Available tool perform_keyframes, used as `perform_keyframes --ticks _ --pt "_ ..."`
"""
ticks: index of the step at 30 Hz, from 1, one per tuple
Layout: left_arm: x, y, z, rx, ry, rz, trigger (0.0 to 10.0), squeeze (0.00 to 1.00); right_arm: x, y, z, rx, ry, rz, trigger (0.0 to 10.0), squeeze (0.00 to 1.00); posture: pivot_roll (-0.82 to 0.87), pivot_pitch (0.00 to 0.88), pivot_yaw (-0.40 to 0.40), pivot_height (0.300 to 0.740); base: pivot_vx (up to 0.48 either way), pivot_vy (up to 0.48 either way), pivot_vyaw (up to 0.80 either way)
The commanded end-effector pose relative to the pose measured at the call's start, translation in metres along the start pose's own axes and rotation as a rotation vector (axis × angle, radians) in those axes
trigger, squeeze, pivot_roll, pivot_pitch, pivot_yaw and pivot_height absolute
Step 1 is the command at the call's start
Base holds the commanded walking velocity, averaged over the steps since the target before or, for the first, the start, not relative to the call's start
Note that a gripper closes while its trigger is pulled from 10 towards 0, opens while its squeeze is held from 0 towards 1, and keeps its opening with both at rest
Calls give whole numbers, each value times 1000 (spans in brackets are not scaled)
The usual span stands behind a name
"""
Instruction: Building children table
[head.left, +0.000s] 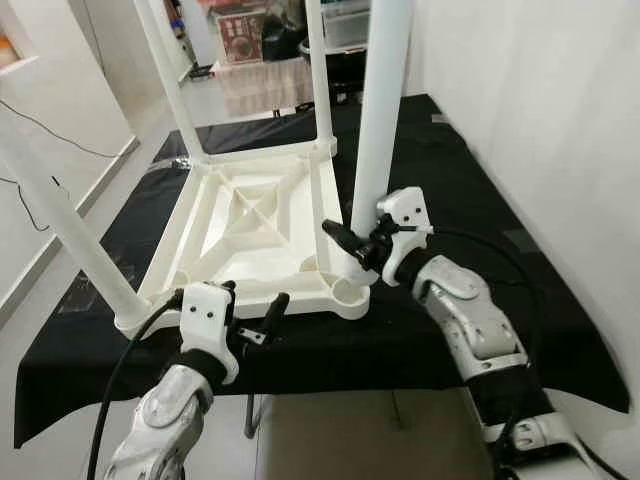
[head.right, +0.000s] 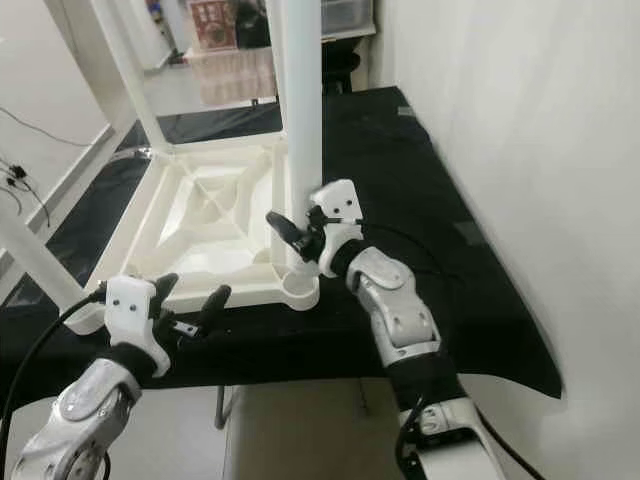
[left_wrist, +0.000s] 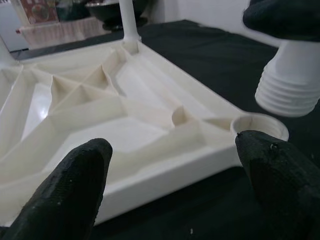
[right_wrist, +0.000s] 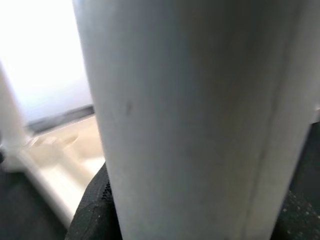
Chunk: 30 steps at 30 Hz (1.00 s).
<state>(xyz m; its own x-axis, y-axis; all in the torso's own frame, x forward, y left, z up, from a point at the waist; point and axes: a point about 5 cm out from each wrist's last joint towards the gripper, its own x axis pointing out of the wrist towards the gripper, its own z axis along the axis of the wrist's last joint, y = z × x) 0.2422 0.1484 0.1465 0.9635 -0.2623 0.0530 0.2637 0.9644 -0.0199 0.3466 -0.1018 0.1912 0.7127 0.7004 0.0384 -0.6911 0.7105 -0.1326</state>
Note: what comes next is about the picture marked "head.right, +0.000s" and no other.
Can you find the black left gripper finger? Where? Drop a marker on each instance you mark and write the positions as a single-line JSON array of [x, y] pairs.
[[213, 306], [166, 290]]

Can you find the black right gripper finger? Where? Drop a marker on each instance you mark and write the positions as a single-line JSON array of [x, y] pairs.
[[286, 230]]

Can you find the white plastic children table top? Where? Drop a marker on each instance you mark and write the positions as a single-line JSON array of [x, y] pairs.
[[210, 225]]

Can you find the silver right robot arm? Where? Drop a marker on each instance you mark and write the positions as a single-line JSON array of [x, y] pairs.
[[405, 310]]

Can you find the black table cloth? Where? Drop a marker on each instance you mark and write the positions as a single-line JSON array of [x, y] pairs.
[[420, 290]]

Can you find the clear tape piece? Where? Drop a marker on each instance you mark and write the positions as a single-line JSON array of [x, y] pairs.
[[405, 110], [468, 232]]

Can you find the pink cloth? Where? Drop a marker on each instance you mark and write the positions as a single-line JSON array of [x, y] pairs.
[[235, 72]]

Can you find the printed cardboard box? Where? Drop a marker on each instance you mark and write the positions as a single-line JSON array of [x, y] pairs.
[[215, 25]]

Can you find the clear plastic storage box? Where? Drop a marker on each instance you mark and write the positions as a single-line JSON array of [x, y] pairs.
[[346, 15]]

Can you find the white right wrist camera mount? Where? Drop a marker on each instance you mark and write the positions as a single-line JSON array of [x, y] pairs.
[[337, 208]]

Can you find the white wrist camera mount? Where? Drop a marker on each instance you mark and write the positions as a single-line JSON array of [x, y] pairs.
[[337, 208], [135, 318]]

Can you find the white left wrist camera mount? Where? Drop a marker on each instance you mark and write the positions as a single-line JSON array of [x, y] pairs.
[[135, 318]]

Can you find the metal folding table frame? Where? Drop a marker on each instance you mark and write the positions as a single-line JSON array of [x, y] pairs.
[[223, 405]]

